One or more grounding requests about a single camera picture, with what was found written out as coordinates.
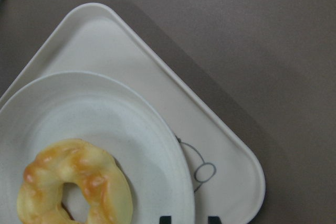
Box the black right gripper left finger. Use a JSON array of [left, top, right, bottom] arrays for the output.
[[159, 216, 172, 224]]

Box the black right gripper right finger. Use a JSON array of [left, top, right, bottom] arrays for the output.
[[207, 216, 222, 224]]

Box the glazed braided donut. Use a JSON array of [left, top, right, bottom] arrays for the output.
[[17, 139, 133, 223]]

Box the white round plate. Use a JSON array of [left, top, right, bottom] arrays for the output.
[[1, 72, 195, 223]]

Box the white rabbit tray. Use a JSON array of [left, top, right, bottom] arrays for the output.
[[1, 3, 266, 223]]

